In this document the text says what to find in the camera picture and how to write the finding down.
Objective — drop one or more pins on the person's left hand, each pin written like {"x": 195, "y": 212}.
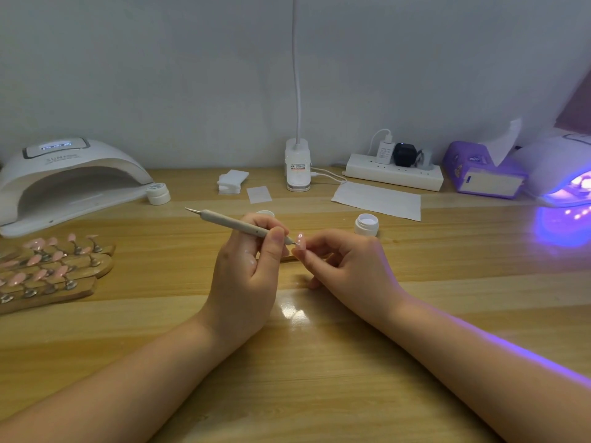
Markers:
{"x": 238, "y": 290}

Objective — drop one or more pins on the person's right hand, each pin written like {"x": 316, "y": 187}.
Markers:
{"x": 356, "y": 270}

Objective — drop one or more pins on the white gel jar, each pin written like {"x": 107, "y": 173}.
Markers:
{"x": 367, "y": 225}

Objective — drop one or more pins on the wooden nail holder strip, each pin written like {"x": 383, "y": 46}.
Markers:
{"x": 289, "y": 257}

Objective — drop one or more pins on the grey dotting pen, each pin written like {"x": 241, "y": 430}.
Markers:
{"x": 222, "y": 219}

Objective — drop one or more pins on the wooden stands with pink nails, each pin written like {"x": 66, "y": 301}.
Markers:
{"x": 51, "y": 275}

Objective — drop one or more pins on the white nail lamp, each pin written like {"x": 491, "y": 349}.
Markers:
{"x": 65, "y": 170}
{"x": 554, "y": 161}

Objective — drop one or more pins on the person's left forearm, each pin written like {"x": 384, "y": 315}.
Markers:
{"x": 106, "y": 397}

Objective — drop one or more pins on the person's right forearm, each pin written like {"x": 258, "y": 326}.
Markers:
{"x": 494, "y": 378}

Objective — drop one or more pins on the white desk lamp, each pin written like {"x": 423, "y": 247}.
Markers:
{"x": 297, "y": 166}

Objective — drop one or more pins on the white paper sheet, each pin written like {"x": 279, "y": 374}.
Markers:
{"x": 375, "y": 201}

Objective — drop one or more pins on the white jar lid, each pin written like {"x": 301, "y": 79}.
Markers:
{"x": 265, "y": 215}

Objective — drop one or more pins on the small white paper square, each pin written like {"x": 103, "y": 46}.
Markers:
{"x": 258, "y": 194}

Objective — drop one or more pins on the white power strip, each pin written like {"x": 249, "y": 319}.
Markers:
{"x": 393, "y": 172}

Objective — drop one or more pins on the stack of white cotton pads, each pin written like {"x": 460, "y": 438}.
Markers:
{"x": 233, "y": 181}

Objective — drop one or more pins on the white charger plug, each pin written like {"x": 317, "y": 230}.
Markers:
{"x": 384, "y": 153}

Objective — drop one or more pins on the black plug adapter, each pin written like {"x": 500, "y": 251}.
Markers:
{"x": 404, "y": 155}

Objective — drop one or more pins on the small closed white jar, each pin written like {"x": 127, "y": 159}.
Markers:
{"x": 158, "y": 193}

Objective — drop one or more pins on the grey plug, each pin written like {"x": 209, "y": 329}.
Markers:
{"x": 425, "y": 160}

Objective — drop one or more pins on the purple tissue box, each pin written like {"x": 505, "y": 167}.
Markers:
{"x": 464, "y": 169}

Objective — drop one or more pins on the white tissue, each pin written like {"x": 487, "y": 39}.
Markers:
{"x": 504, "y": 143}

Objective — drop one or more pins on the brown wooden board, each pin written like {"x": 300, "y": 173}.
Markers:
{"x": 577, "y": 106}

